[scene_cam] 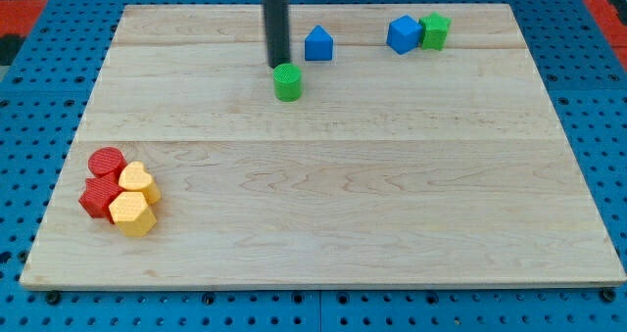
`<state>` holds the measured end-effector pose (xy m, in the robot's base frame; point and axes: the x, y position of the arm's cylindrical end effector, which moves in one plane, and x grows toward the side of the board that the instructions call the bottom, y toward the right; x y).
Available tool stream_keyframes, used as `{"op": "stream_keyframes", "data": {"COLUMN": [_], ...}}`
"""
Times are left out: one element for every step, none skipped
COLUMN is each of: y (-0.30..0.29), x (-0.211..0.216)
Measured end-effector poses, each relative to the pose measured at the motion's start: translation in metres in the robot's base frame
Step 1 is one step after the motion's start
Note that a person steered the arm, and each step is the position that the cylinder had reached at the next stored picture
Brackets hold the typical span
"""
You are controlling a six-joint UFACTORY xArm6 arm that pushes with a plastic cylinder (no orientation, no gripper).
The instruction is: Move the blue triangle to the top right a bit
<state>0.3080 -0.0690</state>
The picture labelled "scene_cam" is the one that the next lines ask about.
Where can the blue triangle block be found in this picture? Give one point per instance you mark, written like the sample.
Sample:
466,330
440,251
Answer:
319,45

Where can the green star block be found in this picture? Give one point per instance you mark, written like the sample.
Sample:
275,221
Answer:
435,31

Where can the blue cube block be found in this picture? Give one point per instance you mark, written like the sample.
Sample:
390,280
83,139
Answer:
404,34

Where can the red star block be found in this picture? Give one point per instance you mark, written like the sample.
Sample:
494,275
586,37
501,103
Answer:
98,194

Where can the red cylinder block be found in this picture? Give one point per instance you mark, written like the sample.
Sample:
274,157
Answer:
107,160

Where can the yellow hexagon block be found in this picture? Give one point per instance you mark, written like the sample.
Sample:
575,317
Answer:
132,214

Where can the light wooden board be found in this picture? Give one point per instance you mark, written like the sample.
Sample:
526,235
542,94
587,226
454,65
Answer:
428,170

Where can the green cylinder block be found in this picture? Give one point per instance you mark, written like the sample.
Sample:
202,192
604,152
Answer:
287,80

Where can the yellow heart block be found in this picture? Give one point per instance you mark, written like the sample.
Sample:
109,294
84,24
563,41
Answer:
136,178

